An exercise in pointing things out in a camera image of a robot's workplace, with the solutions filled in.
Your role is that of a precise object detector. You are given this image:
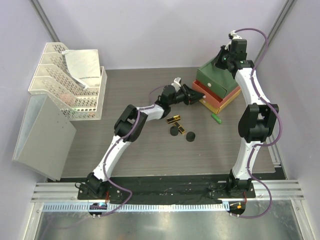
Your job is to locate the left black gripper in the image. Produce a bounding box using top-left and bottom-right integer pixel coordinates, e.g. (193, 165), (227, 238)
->
(169, 85), (205, 108)

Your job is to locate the red drawer box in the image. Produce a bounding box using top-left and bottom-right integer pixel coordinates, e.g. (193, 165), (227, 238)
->
(192, 80), (241, 102)

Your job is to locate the green top drawer box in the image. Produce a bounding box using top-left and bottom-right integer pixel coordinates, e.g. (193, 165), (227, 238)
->
(196, 56), (239, 99)

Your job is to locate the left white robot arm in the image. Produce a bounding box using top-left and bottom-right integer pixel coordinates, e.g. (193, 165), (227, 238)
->
(85, 84), (204, 200)

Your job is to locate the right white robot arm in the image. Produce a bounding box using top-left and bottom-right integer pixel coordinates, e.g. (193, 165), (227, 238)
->
(214, 40), (279, 198)

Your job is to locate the yellow bottom drawer box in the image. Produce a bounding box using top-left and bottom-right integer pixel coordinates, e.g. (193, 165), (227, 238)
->
(199, 88), (241, 114)

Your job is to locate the gold black lipstick upper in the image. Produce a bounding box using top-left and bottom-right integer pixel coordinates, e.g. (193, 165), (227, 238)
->
(166, 115), (181, 124)

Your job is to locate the gold black lipstick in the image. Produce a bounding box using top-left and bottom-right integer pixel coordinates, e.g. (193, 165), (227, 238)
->
(166, 115), (181, 124)
(174, 122), (186, 134)

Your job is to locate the gold black lipstick lower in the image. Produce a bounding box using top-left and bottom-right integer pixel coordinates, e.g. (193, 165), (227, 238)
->
(174, 122), (186, 134)

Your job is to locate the black round jar left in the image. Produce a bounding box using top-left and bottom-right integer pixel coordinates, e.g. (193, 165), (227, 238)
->
(169, 126), (179, 137)

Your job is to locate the black round jar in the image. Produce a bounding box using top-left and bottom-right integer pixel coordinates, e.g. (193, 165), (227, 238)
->
(169, 126), (179, 137)
(185, 131), (196, 142)

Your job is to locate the black round jar right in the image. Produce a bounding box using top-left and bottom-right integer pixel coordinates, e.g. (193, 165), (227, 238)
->
(185, 131), (196, 142)

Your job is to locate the white paper booklet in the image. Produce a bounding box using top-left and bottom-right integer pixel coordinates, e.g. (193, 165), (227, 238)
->
(61, 49), (101, 90)

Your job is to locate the white mesh file organizer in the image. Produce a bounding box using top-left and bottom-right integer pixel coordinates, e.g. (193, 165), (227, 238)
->
(28, 42), (108, 121)

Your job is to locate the grey metal bookend box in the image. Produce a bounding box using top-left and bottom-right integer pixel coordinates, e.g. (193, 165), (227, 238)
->
(12, 94), (76, 181)

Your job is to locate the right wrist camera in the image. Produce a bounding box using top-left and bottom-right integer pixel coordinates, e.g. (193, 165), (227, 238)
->
(225, 30), (247, 60)

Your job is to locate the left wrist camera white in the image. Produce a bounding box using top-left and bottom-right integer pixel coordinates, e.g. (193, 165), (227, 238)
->
(171, 77), (182, 91)

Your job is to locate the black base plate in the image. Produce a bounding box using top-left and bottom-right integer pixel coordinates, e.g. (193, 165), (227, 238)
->
(75, 174), (256, 205)

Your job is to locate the white slotted cable duct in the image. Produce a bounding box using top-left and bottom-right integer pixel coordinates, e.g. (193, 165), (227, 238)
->
(42, 201), (230, 213)

